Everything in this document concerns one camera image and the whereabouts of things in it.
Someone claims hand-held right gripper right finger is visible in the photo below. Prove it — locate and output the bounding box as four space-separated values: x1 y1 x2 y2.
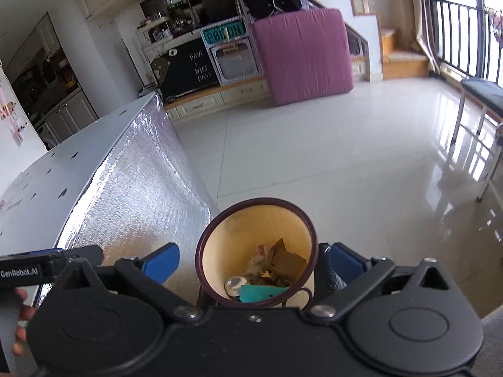
307 242 456 320

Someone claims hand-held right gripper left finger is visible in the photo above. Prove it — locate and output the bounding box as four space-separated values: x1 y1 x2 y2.
59 242 203 320

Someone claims brown cardboard box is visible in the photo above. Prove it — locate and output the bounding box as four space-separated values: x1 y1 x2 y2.
269 238 308 283

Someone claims yellow waste bin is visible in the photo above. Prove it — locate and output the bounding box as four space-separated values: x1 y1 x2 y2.
195 198 318 309

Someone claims blue drink can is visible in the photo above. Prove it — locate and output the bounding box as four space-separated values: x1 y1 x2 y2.
224 276 250 301

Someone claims white paper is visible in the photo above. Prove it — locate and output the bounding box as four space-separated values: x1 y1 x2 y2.
246 243 293 287

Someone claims blue snack packet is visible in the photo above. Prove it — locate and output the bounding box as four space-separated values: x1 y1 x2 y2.
239 285 291 304

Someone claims person's left hand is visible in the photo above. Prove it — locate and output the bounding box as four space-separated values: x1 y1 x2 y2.
12 287 38 358

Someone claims black plastic bag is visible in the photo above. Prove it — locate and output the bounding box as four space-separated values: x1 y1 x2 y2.
316 243 348 297

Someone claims grey heart-print table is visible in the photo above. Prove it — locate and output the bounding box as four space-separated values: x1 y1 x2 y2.
0 92 221 311

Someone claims pink hanging ribbon decor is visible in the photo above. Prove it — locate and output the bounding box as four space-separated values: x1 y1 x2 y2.
0 86 24 148

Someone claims cream kitchen lower cabinet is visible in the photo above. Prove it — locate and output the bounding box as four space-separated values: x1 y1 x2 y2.
33 88 99 150

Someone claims cream kitchen cabinet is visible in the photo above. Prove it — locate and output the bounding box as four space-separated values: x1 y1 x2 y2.
33 88 99 150
35 19 59 53

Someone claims grey trouser leg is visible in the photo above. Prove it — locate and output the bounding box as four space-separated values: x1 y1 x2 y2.
469 308 503 377

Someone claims cream low drawer cabinet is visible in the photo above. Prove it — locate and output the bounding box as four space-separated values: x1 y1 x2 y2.
163 76 272 124

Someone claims black chalkboard sign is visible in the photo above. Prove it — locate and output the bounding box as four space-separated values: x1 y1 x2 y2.
157 37 220 101

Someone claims wooden staircase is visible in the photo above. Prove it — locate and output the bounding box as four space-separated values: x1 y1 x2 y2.
299 0 431 83

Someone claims pink mattress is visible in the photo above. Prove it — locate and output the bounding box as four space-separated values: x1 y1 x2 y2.
251 8 354 107

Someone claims white perforated cage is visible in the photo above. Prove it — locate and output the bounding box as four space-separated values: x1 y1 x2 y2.
208 35 265 86

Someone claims cream kitchen upper cabinet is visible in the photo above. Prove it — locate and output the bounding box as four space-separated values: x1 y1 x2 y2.
35 19 59 53

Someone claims white chair dark cushion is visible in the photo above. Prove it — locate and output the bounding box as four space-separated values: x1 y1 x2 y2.
452 79 503 203

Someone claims white shelf rack with bottles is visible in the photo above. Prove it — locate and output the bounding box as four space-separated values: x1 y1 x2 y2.
135 6 205 53

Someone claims green sign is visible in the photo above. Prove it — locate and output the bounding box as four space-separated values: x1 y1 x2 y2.
201 21 247 45

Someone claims beige curtain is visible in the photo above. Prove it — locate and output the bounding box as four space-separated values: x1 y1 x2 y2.
406 0 443 73

